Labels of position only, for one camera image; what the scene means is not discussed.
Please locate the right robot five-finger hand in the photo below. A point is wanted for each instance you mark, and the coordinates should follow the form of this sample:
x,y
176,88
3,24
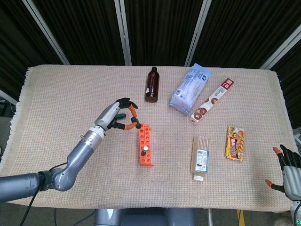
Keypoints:
x,y
294,182

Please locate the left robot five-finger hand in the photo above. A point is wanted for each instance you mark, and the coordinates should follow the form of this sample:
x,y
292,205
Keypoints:
x,y
108,115

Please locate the black metal precision screwdriver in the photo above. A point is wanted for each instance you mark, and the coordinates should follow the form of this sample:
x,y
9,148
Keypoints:
x,y
145,148

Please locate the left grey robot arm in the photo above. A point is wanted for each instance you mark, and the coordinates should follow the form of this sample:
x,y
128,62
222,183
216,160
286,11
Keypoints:
x,y
77,153

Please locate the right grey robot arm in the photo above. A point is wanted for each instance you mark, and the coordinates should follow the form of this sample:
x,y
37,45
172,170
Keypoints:
x,y
297,213

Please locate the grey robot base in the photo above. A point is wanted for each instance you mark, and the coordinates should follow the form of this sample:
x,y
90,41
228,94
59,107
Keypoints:
x,y
141,217

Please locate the beige woven tablecloth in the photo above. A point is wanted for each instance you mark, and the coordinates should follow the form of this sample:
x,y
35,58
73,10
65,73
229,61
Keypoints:
x,y
70,94

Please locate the orange plastic tool holder block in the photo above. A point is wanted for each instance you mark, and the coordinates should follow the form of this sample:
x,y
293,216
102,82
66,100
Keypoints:
x,y
147,139

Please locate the brown plastic bottle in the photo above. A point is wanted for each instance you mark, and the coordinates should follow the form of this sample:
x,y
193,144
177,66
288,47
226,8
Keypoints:
x,y
152,87

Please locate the yellow snack packet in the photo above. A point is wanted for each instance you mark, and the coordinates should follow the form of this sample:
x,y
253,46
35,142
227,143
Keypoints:
x,y
235,144

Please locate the blue and white pouch pack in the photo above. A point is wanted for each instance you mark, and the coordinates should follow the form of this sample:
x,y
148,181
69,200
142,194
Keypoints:
x,y
188,91

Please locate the black pleated curtain panel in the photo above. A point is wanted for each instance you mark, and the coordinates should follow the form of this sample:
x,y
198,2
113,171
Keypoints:
x,y
247,30
82,30
291,77
14,35
162,30

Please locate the white table leg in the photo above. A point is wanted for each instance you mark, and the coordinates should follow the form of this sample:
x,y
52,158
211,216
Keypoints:
x,y
210,217

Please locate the clear bottle of wooden sticks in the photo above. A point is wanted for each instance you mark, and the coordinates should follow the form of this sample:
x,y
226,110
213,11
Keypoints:
x,y
200,157

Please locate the long red white biscuit box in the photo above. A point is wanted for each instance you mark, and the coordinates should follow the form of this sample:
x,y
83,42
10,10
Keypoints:
x,y
211,102

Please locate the grey metal partition post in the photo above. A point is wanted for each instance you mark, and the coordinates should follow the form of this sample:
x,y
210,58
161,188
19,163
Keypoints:
x,y
123,33
47,33
8,97
197,35
281,49

